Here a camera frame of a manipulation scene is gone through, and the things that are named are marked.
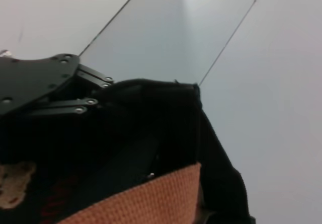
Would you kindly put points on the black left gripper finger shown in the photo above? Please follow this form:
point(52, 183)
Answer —
point(68, 107)
point(95, 79)

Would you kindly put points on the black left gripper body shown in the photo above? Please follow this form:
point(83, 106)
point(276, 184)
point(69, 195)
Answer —
point(30, 83)

